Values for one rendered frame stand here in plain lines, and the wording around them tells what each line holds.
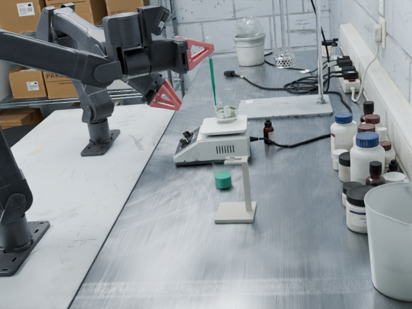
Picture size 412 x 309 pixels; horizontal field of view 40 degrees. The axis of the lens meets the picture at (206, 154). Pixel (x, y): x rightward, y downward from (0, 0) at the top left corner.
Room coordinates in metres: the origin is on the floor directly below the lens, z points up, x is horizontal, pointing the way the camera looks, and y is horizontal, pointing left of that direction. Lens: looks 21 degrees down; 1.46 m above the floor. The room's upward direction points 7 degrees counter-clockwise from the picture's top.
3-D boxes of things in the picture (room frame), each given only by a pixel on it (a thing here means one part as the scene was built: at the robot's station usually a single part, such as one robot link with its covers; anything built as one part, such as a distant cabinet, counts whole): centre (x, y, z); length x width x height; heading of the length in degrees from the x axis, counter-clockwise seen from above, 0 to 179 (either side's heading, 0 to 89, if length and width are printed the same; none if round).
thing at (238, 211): (1.07, -0.05, 0.96); 0.08 x 0.08 x 0.13; 78
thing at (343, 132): (1.29, -0.34, 0.96); 0.06 x 0.06 x 0.11
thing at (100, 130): (1.62, 0.31, 0.94); 0.20 x 0.07 x 0.08; 171
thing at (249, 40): (2.45, -0.25, 1.01); 0.14 x 0.14 x 0.21
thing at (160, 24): (1.17, 0.07, 1.28); 0.07 x 0.06 x 0.11; 23
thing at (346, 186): (1.05, -0.29, 0.92); 0.04 x 0.04 x 0.04
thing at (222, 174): (1.21, -0.03, 0.93); 0.04 x 0.04 x 0.06
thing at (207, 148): (1.41, -0.03, 0.94); 0.22 x 0.13 x 0.08; 83
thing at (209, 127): (1.41, -0.06, 0.98); 0.12 x 0.12 x 0.01; 83
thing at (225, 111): (1.43, -0.06, 1.03); 0.07 x 0.06 x 0.08; 46
